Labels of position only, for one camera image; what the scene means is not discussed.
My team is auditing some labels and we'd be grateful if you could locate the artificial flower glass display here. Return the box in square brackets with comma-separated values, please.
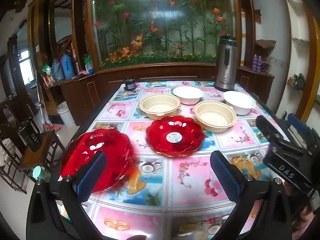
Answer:
[87, 0, 240, 68]

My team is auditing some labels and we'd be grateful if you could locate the white plastic bucket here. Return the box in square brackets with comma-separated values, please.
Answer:
[57, 102, 75, 128]

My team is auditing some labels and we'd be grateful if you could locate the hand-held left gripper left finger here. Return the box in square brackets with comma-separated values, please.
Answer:
[26, 150, 108, 240]

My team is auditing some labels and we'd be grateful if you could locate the white foam bowl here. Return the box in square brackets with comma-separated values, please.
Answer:
[223, 91, 256, 116]
[172, 86, 204, 105]

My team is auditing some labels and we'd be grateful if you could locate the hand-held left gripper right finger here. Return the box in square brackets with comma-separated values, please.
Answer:
[210, 150, 299, 240]

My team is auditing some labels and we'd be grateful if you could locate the small black jar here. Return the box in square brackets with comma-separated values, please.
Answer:
[124, 79, 136, 92]

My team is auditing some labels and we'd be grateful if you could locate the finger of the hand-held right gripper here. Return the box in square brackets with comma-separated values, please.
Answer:
[282, 112, 315, 148]
[255, 115, 308, 155]

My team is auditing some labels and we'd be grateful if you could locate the black electric kettle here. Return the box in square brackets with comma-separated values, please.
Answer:
[19, 122, 42, 152]

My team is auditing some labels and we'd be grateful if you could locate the red plastic plate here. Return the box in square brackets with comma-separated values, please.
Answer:
[60, 128, 135, 194]

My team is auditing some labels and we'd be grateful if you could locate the blue thermos flask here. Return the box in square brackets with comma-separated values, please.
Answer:
[61, 54, 75, 79]

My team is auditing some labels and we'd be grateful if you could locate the dark wooden cabinet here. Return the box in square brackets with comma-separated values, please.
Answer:
[27, 0, 275, 130]

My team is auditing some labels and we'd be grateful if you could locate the teal cup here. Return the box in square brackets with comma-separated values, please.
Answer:
[32, 166, 50, 182]

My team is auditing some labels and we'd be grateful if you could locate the wooden stool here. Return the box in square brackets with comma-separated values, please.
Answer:
[19, 127, 65, 178]

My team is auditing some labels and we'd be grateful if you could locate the grey thermos flask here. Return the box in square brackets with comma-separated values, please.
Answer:
[51, 59, 65, 81]

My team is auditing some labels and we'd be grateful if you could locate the beige plastic bowl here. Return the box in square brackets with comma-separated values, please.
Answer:
[139, 94, 181, 120]
[194, 101, 237, 132]

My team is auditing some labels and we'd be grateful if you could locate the stainless steel thermos jug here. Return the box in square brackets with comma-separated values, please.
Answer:
[215, 35, 237, 92]

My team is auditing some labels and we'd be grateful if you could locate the dark green shelf ornament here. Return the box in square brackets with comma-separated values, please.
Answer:
[287, 73, 306, 90]

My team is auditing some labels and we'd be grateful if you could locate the printed fruit tablecloth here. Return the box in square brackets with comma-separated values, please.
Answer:
[56, 80, 290, 240]

